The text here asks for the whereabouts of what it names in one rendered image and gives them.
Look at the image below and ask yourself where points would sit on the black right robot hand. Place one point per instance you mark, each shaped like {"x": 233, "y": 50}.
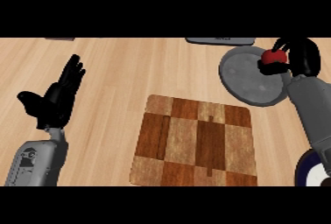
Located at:
{"x": 307, "y": 58}

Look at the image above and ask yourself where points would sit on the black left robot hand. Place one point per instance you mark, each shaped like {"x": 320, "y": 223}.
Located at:
{"x": 57, "y": 96}

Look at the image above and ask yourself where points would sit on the red tomato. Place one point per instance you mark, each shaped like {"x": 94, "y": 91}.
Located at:
{"x": 274, "y": 56}

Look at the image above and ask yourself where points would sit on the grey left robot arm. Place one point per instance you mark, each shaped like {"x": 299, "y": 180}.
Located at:
{"x": 36, "y": 163}

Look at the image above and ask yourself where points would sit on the grey round pan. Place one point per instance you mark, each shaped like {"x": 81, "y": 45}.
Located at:
{"x": 251, "y": 78}

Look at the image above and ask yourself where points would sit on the checkered wooden cutting board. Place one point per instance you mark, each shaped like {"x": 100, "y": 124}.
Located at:
{"x": 196, "y": 143}

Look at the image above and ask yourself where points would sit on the dark brown flat object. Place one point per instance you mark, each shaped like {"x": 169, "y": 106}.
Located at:
{"x": 60, "y": 38}

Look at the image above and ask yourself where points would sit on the grey flat appliance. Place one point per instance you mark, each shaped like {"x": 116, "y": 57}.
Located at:
{"x": 219, "y": 40}

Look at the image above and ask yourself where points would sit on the dark blue rimmed white plate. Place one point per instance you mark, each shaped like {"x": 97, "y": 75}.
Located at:
{"x": 313, "y": 172}

